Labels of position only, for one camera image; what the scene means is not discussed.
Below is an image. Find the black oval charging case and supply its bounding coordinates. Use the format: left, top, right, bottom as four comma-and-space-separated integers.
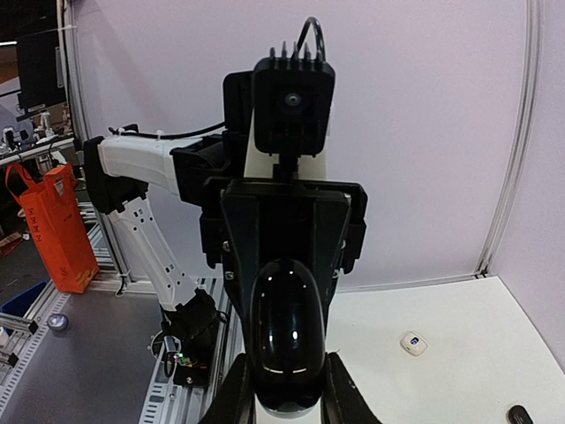
506, 405, 533, 424

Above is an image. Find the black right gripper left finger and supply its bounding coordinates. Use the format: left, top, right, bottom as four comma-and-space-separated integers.
200, 353, 256, 424

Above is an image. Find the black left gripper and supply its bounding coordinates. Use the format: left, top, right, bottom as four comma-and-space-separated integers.
200, 72, 368, 348

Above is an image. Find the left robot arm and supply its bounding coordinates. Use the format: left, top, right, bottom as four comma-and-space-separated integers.
85, 64, 368, 361

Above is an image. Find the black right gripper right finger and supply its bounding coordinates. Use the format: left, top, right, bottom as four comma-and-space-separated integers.
321, 352, 381, 424

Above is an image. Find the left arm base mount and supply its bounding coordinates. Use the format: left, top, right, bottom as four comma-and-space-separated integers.
148, 324, 218, 388

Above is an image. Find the white earbud charging case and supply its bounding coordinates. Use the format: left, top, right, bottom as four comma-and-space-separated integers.
400, 330, 428, 357

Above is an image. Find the aluminium frame post right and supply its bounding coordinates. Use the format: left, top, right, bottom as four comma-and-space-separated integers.
473, 0, 544, 278

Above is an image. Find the blue bin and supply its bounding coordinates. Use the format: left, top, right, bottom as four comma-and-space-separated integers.
1, 281, 47, 317

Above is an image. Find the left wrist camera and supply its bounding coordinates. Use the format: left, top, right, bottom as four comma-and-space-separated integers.
252, 42, 336, 180

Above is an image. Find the black glossy charging case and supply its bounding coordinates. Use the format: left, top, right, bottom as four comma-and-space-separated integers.
248, 259, 326, 415

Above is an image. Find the aluminium front rail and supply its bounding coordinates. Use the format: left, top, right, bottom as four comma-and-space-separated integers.
139, 273, 242, 423

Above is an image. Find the orange bag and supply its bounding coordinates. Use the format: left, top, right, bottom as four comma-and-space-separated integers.
6, 163, 99, 293

